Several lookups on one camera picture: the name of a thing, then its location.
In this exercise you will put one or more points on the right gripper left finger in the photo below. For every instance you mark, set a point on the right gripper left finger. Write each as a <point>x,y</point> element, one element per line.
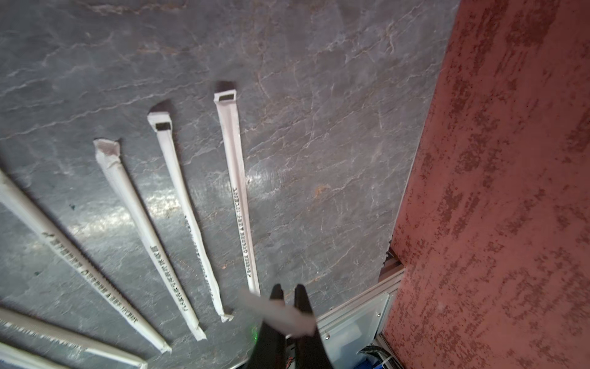
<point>270,348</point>

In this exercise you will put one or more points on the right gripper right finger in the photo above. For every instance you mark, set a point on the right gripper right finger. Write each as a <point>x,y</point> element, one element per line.
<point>309,349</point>

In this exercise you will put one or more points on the straw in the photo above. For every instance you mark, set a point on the straw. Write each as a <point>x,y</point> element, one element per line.
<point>162,124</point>
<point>108,156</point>
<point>227,107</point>
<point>37,328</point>
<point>288,320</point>
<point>49,234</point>
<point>23,359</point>

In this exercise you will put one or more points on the aluminium front rail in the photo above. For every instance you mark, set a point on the aluminium front rail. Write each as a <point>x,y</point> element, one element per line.
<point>352,332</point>

